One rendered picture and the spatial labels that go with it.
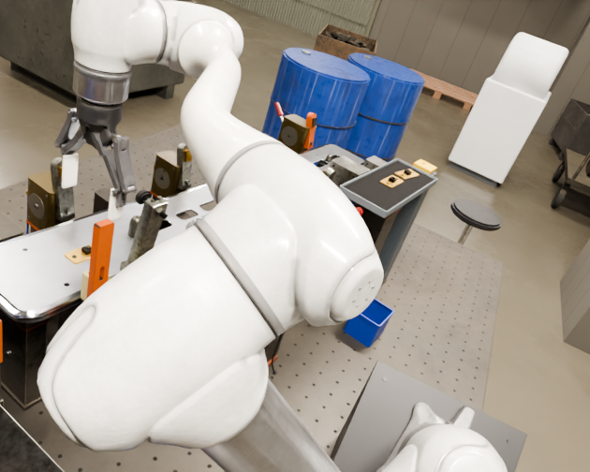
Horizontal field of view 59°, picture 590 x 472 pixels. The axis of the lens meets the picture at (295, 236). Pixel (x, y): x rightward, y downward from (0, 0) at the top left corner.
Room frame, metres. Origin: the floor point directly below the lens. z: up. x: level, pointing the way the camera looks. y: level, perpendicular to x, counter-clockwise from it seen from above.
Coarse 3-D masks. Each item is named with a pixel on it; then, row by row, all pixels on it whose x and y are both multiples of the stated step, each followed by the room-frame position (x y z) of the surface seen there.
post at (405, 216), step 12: (408, 204) 1.52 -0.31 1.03; (420, 204) 1.56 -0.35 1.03; (396, 216) 1.53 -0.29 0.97; (408, 216) 1.51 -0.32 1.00; (396, 228) 1.52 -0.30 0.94; (408, 228) 1.55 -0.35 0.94; (396, 240) 1.52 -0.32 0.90; (384, 252) 1.52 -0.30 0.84; (396, 252) 1.54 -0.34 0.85; (384, 264) 1.52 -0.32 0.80; (384, 276) 1.53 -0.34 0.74
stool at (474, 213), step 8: (456, 200) 2.83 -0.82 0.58; (464, 200) 2.87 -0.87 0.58; (472, 200) 2.92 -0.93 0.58; (456, 208) 2.74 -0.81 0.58; (464, 208) 2.76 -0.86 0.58; (472, 208) 2.80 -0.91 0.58; (480, 208) 2.85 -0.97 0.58; (488, 208) 2.88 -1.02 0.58; (464, 216) 2.67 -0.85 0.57; (472, 216) 2.69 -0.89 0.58; (480, 216) 2.72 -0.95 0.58; (488, 216) 2.76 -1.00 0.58; (496, 216) 2.80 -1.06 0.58; (472, 224) 2.64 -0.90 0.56; (480, 224) 2.65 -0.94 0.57; (488, 224) 2.66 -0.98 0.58; (496, 224) 2.70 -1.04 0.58; (464, 232) 2.77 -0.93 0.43; (464, 240) 2.77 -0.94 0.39
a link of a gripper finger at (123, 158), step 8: (120, 144) 0.79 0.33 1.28; (128, 144) 0.81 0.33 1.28; (120, 152) 0.79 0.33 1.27; (128, 152) 0.81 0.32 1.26; (120, 160) 0.79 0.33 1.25; (128, 160) 0.80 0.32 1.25; (120, 168) 0.78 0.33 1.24; (128, 168) 0.80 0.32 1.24; (120, 176) 0.78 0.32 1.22; (128, 176) 0.79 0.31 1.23; (128, 184) 0.78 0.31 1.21; (136, 184) 0.80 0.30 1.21; (128, 192) 0.78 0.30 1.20
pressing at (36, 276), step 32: (320, 160) 1.72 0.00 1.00; (192, 192) 1.21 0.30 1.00; (64, 224) 0.90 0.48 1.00; (128, 224) 0.97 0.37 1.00; (192, 224) 1.05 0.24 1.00; (0, 256) 0.74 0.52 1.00; (32, 256) 0.77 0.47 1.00; (64, 256) 0.80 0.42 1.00; (0, 288) 0.66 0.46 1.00; (32, 288) 0.69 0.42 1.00; (64, 288) 0.71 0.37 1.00; (32, 320) 0.62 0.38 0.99
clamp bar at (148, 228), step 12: (144, 192) 0.77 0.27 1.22; (144, 204) 0.75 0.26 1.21; (156, 204) 0.75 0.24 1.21; (144, 216) 0.75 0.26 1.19; (156, 216) 0.76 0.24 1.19; (144, 228) 0.75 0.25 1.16; (156, 228) 0.77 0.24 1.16; (144, 240) 0.75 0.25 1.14; (132, 252) 0.75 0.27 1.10; (144, 252) 0.76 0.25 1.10
